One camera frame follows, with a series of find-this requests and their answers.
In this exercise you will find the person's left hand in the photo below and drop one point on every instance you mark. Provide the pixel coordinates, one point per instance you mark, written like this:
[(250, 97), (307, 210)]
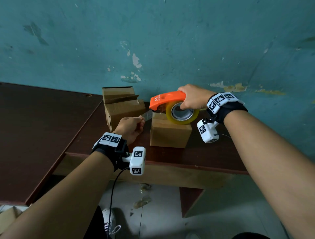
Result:
[(129, 128)]

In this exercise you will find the person's right hand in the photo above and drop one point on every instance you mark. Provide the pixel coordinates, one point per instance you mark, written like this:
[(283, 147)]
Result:
[(197, 98)]

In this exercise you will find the large brown cardboard box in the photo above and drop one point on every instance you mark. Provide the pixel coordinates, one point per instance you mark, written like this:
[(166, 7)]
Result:
[(123, 113)]

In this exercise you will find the yellowish clear tape roll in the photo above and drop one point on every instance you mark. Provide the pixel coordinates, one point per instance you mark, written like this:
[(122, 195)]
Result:
[(172, 119)]

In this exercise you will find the small brown cardboard box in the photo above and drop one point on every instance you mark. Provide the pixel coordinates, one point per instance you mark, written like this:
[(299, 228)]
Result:
[(169, 135)]

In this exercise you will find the person's left forearm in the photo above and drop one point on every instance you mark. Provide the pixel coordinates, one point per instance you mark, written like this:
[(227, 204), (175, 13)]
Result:
[(66, 199)]

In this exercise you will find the person's right forearm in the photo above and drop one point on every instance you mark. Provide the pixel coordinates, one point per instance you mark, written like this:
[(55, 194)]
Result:
[(275, 167)]

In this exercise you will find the crumpled clear plastic scrap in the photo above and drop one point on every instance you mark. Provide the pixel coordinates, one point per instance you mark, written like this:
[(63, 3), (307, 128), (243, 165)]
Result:
[(142, 203)]

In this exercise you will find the dark brown wooden desk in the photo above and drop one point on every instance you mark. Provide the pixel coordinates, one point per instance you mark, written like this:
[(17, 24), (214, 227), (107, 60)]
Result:
[(37, 135)]

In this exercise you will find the white left shoe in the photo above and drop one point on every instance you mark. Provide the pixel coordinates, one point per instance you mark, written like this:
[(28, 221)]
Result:
[(108, 219)]

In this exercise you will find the black trousers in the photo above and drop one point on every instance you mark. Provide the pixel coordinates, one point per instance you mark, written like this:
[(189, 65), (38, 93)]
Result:
[(96, 226)]

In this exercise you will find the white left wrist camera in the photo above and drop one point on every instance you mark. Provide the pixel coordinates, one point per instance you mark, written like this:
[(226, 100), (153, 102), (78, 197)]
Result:
[(137, 162)]

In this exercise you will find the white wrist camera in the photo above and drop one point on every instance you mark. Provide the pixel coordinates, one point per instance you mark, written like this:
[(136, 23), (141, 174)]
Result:
[(137, 162), (208, 133)]

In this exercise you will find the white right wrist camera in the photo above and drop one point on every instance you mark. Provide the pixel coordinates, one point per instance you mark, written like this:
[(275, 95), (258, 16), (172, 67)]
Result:
[(208, 133)]

